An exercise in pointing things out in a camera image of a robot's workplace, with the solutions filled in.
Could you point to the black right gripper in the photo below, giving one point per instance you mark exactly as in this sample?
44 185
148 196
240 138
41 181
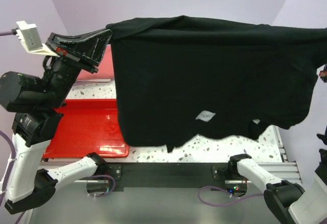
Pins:
324 71

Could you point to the black t shirt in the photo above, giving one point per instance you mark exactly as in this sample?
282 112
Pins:
180 77

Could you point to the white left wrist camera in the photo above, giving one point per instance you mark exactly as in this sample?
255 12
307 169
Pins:
29 38

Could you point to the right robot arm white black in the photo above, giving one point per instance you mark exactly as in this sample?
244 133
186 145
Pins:
288 202

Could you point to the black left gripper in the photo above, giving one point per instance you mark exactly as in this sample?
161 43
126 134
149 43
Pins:
86 49

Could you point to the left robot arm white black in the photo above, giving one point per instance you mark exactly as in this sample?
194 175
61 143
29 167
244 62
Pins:
35 101

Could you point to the red plastic tray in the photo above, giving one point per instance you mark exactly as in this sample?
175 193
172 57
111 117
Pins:
90 122

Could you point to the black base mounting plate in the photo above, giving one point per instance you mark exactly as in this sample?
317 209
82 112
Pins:
173 175

